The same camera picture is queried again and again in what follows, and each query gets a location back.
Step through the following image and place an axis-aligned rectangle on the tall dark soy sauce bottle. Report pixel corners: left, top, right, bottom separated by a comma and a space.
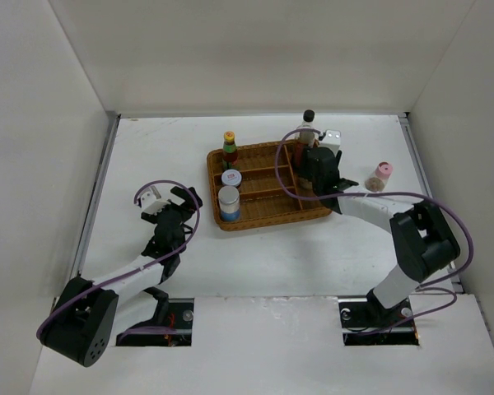
292, 109, 316, 169

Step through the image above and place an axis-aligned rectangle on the silver-capped blue label shaker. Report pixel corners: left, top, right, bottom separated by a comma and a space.
218, 186, 240, 221

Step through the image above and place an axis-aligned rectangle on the small jar white lid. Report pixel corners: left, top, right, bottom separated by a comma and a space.
221, 169, 243, 189

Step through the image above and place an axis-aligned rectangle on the pink-capped spice bottle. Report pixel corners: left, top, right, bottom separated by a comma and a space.
365, 161, 394, 193

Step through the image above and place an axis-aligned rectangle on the red sauce bottle green label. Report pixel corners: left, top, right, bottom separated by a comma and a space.
222, 131, 239, 170

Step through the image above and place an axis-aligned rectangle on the small brown black-capped bottle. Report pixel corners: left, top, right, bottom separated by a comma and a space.
298, 176, 313, 190

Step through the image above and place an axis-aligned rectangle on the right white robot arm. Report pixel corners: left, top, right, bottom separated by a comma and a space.
298, 146, 460, 326

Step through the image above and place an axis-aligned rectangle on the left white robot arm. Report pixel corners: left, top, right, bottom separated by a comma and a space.
36, 182, 203, 367

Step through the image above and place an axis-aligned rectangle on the woven wicker divided tray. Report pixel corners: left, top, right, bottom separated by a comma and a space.
207, 142, 331, 231

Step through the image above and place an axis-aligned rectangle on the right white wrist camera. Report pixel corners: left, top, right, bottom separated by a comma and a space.
319, 129, 342, 155

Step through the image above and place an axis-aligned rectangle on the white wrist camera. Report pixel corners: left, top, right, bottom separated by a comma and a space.
319, 129, 342, 155
135, 185, 167, 215

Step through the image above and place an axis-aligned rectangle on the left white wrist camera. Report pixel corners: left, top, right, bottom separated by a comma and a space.
135, 185, 167, 215

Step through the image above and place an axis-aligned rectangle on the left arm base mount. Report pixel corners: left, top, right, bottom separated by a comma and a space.
110, 287, 195, 347

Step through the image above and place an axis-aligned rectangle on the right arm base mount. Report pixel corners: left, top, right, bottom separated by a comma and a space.
338, 297, 419, 346

